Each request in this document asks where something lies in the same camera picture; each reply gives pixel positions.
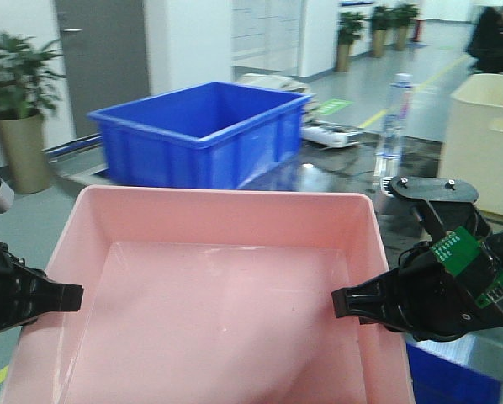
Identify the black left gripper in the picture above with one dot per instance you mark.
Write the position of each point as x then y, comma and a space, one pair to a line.
28, 293

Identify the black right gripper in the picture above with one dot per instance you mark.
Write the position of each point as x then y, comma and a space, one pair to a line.
436, 306

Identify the pink plastic bin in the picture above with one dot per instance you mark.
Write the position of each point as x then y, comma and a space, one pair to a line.
211, 296

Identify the cream plastic bin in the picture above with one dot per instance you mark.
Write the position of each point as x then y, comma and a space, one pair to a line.
473, 148

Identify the green circuit board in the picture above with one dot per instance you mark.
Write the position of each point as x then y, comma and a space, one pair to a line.
469, 260

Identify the blue ribbed crate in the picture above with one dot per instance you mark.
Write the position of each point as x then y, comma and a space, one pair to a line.
436, 380

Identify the clear water bottle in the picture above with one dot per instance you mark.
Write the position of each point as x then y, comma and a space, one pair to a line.
389, 150

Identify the white handheld controller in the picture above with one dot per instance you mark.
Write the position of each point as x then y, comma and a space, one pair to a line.
331, 135

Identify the potted plant in tan pot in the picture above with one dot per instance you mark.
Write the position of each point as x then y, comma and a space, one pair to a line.
27, 90

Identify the large blue plastic crate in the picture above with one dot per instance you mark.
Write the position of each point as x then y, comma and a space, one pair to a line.
217, 135

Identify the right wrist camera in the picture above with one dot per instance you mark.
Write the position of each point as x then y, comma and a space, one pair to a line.
396, 195

